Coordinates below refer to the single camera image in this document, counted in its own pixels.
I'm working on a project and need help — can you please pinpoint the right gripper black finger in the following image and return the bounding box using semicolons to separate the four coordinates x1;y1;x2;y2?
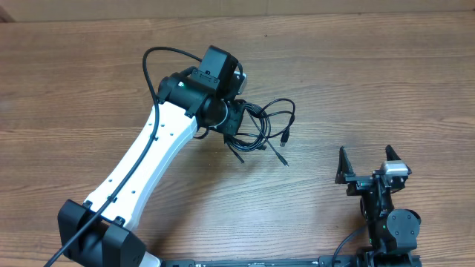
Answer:
385;145;401;161
335;146;355;184

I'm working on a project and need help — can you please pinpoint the black USB cable bundle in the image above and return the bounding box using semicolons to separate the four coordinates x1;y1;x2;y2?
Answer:
223;97;296;164

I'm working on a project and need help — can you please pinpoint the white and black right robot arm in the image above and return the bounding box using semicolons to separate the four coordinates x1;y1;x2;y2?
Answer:
331;145;422;267

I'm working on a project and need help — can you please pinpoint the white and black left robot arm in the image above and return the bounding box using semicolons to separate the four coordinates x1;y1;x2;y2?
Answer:
47;46;246;267

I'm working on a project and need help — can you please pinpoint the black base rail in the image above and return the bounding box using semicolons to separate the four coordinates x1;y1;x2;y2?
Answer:
161;255;422;267

